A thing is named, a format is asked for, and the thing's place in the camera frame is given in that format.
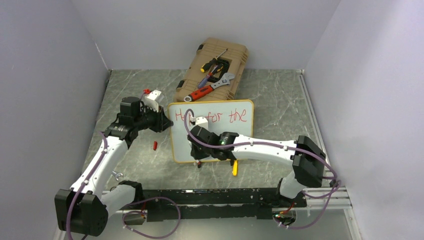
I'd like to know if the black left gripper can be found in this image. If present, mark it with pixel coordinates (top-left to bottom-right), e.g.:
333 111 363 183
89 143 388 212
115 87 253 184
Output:
134 103 173 134

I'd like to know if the yellow framed whiteboard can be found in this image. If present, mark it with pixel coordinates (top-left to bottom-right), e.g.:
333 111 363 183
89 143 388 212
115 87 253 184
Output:
166 99 255 165

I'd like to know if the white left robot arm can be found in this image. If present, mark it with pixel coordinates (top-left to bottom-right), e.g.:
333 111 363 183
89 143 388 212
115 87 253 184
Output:
54 91 173 239

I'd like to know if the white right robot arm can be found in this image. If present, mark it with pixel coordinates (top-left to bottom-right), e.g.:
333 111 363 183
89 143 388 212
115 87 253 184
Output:
187 125 326 208

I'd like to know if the yellow black screwdriver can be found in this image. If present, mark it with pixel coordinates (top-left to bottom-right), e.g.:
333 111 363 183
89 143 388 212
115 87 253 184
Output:
200 48 228 73

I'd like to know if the small silver wrench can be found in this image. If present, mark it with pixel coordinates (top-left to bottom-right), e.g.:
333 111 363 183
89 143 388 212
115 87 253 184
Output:
111 170 124 182

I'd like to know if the tan plastic tool case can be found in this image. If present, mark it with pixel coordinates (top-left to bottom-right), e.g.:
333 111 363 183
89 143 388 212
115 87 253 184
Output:
173 37 249 102

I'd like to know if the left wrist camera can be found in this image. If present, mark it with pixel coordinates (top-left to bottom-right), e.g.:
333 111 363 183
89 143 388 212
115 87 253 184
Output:
143 89 164 112

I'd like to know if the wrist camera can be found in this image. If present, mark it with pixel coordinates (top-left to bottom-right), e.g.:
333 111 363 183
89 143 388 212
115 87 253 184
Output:
189 116 209 130
143 89 164 112

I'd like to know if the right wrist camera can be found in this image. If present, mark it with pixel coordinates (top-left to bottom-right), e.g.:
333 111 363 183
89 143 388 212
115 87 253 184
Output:
189 116 209 130

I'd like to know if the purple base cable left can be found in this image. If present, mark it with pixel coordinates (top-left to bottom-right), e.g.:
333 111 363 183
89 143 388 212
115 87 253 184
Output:
121 196 181 240

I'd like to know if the blue handled screwdriver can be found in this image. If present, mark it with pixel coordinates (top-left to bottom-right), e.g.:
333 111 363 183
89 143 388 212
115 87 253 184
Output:
197 63 224 89

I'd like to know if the red handled adjustable wrench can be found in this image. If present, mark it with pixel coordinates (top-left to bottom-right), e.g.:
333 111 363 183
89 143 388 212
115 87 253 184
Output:
183 72 235 103

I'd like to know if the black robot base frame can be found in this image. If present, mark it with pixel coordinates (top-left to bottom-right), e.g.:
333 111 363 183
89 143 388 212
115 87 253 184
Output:
118 180 307 222

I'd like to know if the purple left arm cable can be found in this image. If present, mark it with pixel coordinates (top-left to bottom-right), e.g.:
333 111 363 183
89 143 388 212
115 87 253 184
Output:
66 132 109 240

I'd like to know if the aluminium rail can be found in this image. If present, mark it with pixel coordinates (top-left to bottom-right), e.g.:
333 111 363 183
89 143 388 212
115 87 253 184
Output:
304 187 352 210

